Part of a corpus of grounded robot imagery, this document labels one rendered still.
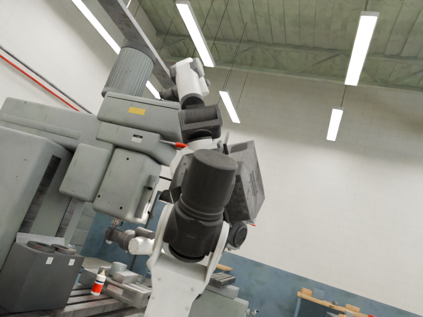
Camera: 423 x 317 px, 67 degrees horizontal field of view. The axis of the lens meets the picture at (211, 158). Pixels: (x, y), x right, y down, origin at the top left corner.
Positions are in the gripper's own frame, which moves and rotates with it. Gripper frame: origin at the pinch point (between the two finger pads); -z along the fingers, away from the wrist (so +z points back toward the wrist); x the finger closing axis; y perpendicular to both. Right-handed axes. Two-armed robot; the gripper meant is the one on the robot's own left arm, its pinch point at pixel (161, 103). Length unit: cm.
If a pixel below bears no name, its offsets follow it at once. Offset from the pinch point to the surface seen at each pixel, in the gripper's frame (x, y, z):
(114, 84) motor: -16.1, 11.7, -17.1
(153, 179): 1.5, -40.2, -9.3
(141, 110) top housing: -12.8, -10.9, -2.9
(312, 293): 606, -54, -99
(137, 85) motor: -7.1, 12.7, -9.4
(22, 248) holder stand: -45, -75, -28
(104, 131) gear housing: -16.3, -15.0, -23.0
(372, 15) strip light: 218, 187, 152
